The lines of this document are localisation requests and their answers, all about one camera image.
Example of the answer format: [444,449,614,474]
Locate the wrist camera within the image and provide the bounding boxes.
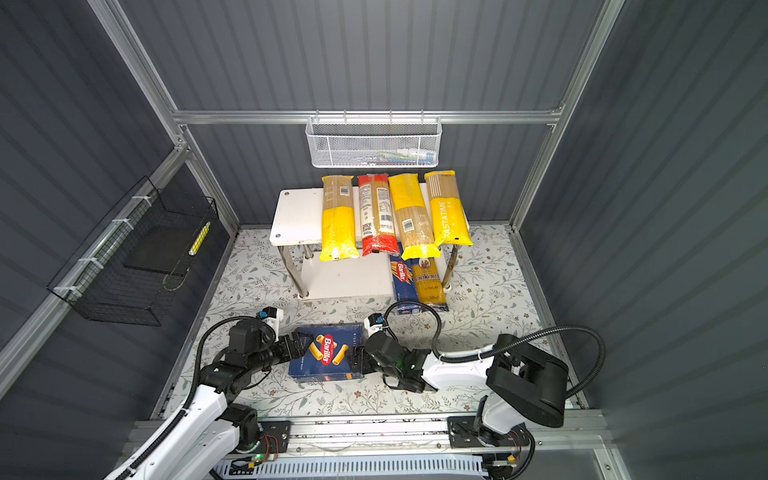
[258,307,284,335]
[363,313,389,338]

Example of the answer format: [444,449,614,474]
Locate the blue yellow spaghetti bag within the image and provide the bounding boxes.
[410,258,449,312]

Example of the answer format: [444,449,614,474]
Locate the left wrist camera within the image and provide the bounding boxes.
[258,307,284,335]

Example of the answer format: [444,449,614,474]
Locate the yellow barcode spaghetti bag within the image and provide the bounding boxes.
[389,174,442,260]

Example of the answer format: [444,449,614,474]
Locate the black wire basket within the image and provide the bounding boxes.
[48,181,218,327]

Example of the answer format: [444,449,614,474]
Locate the blue Barilla spaghetti box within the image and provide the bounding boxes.
[389,254,421,315]

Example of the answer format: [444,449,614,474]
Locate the white two-tier shelf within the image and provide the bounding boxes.
[268,182,460,301]

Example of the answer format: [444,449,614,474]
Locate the blue Barilla pasta box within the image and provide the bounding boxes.
[288,323,363,383]

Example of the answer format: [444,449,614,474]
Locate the red yellow spaghetti bag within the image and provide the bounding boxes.
[357,174,399,256]

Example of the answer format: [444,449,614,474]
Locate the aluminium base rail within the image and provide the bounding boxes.
[260,410,612,459]

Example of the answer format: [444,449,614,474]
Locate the yellow brush in basket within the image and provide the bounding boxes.
[188,221,211,257]

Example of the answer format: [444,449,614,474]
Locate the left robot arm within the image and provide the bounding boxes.
[107,307,314,479]

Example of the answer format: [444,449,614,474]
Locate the items in white basket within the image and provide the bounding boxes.
[351,148,438,168]

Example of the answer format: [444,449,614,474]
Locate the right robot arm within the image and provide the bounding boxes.
[357,301,607,446]

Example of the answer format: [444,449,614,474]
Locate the white wire mesh basket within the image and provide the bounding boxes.
[305,116,443,169]

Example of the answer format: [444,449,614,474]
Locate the yellow Pastatime spaghetti bag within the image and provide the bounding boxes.
[424,170,473,246]

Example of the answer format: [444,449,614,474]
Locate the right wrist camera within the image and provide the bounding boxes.
[363,313,389,338]

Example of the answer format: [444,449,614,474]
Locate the yellow clear spaghetti bag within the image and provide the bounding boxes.
[320,175,360,262]

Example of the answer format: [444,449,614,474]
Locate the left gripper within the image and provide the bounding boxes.
[248,331,313,376]

